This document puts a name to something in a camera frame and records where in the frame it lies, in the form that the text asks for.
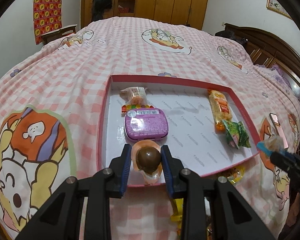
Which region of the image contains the blue clear candy packet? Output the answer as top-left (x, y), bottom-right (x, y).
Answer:
top-left (264, 136), bottom-right (285, 152)

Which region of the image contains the green snack packet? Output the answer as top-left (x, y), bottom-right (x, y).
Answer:
top-left (222, 120), bottom-right (251, 149)

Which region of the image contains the yellow jelly cup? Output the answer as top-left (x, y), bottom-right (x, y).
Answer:
top-left (220, 165), bottom-right (245, 185)

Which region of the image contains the orange rice cracker pack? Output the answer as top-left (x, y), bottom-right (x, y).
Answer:
top-left (208, 90), bottom-right (232, 132)

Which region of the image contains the chocolate ball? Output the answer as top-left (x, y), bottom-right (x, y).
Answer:
top-left (131, 140), bottom-right (162, 185)

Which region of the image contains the purple mint tin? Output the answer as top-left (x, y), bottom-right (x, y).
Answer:
top-left (124, 108), bottom-right (168, 141)

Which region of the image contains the rainbow striped candy strip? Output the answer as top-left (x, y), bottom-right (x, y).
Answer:
top-left (121, 105), bottom-right (154, 113)

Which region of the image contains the clear burger gummy packet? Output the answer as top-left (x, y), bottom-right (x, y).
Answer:
top-left (120, 87), bottom-right (147, 105)

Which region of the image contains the orange burger gummy bag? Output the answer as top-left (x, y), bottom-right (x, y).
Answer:
top-left (170, 198), bottom-right (184, 223)

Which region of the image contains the smartphone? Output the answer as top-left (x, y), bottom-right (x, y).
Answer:
top-left (269, 113), bottom-right (289, 149)

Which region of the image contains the pink cardboard box tray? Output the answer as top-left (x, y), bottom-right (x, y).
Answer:
top-left (97, 75), bottom-right (260, 177)

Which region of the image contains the dark wooden headboard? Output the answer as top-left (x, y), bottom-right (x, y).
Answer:
top-left (215, 23), bottom-right (300, 101)

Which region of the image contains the pink checkered bed sheet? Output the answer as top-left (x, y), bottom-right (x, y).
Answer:
top-left (0, 17), bottom-right (300, 239)

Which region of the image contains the wooden wardrobe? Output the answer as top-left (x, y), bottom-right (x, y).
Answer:
top-left (81, 0), bottom-right (208, 29)

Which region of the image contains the small wooden side table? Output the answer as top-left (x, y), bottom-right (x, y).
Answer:
top-left (41, 24), bottom-right (77, 45)

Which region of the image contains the red yellow patterned board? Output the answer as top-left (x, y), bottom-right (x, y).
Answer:
top-left (33, 0), bottom-right (62, 45)

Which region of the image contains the framed wall picture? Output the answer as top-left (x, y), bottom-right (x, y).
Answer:
top-left (266, 0), bottom-right (292, 19)

